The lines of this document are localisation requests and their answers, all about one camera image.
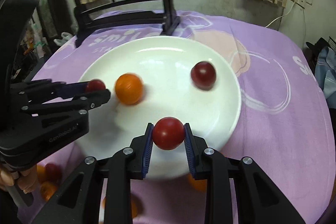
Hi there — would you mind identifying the white power cable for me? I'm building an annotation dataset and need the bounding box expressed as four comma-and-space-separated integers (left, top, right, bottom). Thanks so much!
265, 0, 297, 29

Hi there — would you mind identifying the small red tomato back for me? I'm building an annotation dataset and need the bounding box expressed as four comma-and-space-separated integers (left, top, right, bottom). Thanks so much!
85, 79, 106, 93

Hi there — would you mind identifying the white plastic bag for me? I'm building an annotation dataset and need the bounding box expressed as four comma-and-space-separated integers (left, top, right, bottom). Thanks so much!
54, 32, 73, 47

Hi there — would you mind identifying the dark red plum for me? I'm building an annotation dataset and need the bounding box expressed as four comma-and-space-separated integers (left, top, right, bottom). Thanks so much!
190, 61, 217, 90

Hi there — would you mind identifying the white oval plate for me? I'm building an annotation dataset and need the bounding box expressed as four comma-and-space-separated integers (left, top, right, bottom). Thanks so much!
75, 36, 243, 181

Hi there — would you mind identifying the small orange beside plate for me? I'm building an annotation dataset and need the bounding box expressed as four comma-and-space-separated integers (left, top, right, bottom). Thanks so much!
187, 173, 207, 193

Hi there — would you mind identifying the red cherry tomato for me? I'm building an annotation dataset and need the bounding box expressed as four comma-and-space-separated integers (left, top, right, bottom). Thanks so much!
152, 117, 185, 151

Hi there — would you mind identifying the person's left hand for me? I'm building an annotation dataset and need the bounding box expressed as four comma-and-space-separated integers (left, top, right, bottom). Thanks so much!
0, 165, 39, 194

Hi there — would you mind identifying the small orange left front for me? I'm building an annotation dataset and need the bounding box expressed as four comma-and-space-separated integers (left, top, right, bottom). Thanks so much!
40, 181, 59, 202

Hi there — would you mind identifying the large orange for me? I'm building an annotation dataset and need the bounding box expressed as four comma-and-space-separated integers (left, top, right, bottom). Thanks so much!
101, 194, 139, 219

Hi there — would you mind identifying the small red tomato left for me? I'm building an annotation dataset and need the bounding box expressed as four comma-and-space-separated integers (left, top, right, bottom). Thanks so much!
45, 163, 63, 185

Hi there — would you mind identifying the purple tablecloth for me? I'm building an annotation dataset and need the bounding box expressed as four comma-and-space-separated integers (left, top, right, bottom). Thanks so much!
33, 11, 335, 223

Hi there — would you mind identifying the small orange on plate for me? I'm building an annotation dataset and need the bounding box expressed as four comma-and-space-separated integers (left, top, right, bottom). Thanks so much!
114, 73, 143, 105

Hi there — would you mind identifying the blue clothes pile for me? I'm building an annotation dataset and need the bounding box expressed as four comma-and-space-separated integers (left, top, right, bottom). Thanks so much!
305, 38, 335, 108

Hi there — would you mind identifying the small red tomato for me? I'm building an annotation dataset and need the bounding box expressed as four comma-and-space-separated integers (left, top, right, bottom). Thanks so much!
85, 79, 106, 93
45, 163, 63, 185

